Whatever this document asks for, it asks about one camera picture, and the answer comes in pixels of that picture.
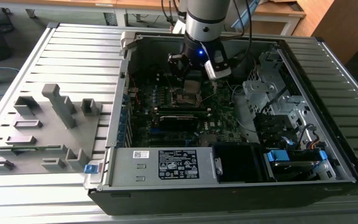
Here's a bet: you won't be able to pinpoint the black plastic bay bracket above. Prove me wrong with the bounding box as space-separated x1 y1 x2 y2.
252 113 299 143

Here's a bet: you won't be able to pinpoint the small blue case latch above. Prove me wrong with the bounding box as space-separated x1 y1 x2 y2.
82 164 100 175

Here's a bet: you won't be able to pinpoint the silver power supply unit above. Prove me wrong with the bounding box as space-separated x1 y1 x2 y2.
102 146 219 187

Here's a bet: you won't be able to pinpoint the metal CPU socket cover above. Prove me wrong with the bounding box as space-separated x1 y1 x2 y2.
196 79 220 104

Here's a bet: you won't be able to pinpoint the silver metal drive cage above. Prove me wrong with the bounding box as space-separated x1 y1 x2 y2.
241 48 312 122

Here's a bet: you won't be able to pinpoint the black graphics card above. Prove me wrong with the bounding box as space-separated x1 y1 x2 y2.
157 113 201 133

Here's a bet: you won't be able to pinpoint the brown wooden cabinet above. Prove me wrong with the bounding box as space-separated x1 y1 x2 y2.
292 0 358 65

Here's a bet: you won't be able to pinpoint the grey plastic parts rack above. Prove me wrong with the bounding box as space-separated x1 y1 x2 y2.
0 83 104 176

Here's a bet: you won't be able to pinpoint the wooden desk white legs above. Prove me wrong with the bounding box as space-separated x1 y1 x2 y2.
0 0 126 27
116 0 305 36

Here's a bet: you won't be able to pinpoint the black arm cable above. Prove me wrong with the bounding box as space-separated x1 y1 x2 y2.
229 0 255 60

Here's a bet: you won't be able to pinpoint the silver square CPU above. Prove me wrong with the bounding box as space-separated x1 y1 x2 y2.
183 79 203 95

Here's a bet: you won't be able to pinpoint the coloured power wires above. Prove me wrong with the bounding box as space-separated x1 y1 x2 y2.
296 123 326 151

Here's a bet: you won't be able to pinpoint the black open PC case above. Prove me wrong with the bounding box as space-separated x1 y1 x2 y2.
86 30 358 217

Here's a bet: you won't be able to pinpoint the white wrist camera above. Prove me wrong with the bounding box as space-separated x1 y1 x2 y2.
201 48 231 80

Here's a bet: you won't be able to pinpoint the pale blue teach pendant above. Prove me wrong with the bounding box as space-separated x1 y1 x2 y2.
229 0 261 30

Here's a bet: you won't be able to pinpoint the blue floor cable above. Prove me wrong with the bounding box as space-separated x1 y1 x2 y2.
0 66 21 98

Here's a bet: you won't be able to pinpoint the blue expansion slot strip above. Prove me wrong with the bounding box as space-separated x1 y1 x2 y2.
116 92 134 147

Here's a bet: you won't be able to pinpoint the blue disk carrier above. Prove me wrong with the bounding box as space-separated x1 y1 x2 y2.
264 149 328 169

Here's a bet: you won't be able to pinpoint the black flat disk wire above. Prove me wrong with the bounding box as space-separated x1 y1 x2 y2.
260 78 289 112

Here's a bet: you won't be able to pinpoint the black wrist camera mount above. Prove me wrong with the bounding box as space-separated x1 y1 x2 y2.
166 53 189 78

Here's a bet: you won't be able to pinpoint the square chipset heat sink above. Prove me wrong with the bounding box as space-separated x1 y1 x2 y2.
197 133 219 147

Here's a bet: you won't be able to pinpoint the grey case release latch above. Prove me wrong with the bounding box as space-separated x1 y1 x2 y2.
118 31 144 58

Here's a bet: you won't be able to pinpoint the black looped case cable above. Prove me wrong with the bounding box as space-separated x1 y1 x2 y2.
229 51 257 78

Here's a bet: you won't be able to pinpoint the black CPU socket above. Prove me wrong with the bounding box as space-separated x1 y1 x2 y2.
169 87 204 107

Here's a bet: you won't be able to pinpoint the green motherboard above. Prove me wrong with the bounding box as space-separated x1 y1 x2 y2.
128 74 260 148

